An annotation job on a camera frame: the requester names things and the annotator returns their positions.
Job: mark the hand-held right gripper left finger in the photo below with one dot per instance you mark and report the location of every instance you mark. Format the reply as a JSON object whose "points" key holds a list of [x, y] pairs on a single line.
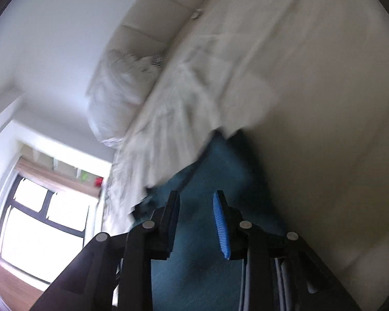
{"points": [[169, 223]]}

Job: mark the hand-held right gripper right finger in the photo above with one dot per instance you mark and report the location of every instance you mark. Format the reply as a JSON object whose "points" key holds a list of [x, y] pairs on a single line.
{"points": [[220, 226]]}

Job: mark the dark green sweater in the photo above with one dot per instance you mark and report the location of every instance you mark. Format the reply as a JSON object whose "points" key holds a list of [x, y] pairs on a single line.
{"points": [[201, 184]]}

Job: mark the red box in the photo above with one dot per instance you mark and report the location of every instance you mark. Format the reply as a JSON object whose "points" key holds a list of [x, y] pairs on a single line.
{"points": [[99, 182]]}

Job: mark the green toy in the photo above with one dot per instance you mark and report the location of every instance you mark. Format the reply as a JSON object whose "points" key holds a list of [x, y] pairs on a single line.
{"points": [[84, 177]]}

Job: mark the black framed window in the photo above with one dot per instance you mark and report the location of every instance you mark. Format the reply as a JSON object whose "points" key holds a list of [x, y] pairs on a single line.
{"points": [[35, 226]]}

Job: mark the white pillow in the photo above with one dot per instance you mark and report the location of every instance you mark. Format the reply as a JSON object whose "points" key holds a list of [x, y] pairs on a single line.
{"points": [[116, 97]]}

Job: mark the beige bed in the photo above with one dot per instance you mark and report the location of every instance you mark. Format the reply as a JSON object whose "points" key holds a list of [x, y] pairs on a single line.
{"points": [[311, 103]]}

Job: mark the black white striped cloth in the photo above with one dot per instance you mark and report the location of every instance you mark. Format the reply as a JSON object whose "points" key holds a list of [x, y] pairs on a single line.
{"points": [[157, 60]]}

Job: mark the beige padded headboard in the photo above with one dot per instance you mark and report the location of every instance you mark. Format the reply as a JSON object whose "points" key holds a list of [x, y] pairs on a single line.
{"points": [[149, 6]]}

